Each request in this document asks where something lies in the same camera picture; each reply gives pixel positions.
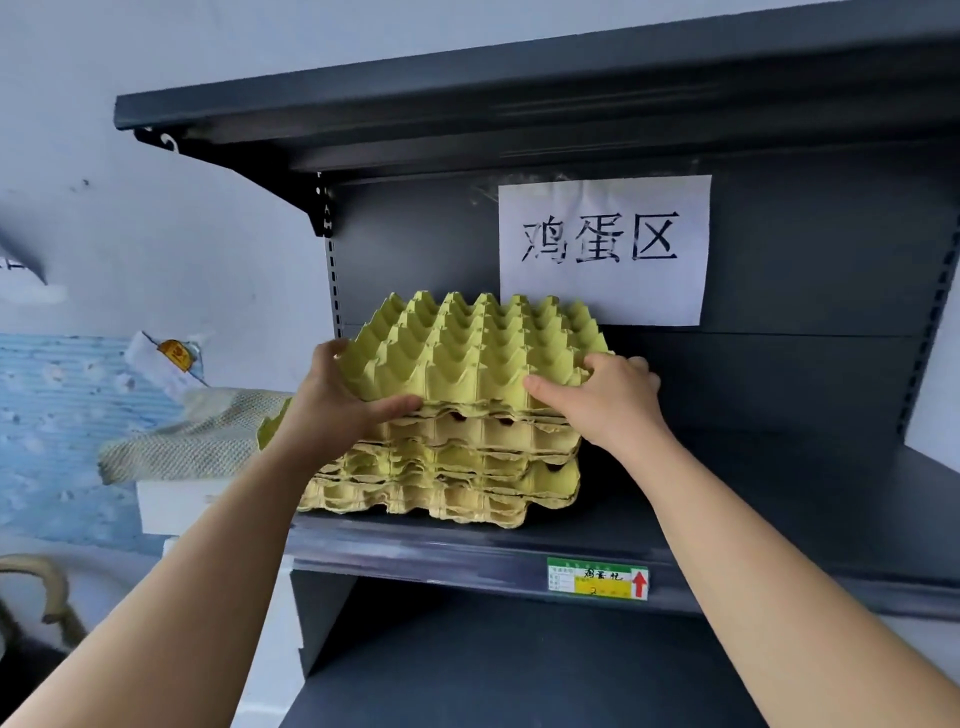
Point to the dark metal shelf bracket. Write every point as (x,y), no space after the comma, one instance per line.
(292,180)

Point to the blue patterned sheet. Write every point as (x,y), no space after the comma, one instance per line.
(52,420)

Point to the stack of yellow egg cartons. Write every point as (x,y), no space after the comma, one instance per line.
(465,480)

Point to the white paper sign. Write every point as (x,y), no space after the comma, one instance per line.
(600,285)

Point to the person's left forearm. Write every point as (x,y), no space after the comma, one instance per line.
(187,585)

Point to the yellow pulp egg tray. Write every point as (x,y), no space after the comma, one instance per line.
(465,352)

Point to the white packet with yellow label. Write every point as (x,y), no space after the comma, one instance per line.
(169,360)

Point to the white box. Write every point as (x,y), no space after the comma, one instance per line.
(176,506)

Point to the person's left hand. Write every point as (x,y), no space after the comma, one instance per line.
(322,420)

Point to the person's left thumb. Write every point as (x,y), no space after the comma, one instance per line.
(396,406)

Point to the green yellow shelf price label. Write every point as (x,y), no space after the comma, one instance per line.
(596,579)

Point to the person's right forearm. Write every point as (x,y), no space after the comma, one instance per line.
(765,592)

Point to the beige woven cloth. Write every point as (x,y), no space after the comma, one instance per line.
(195,439)

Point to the dark grey metal shelf unit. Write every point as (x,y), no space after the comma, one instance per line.
(780,487)

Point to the person's right thumb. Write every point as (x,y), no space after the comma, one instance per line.
(546,394)

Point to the person's right hand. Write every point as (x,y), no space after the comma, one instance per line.
(611,409)

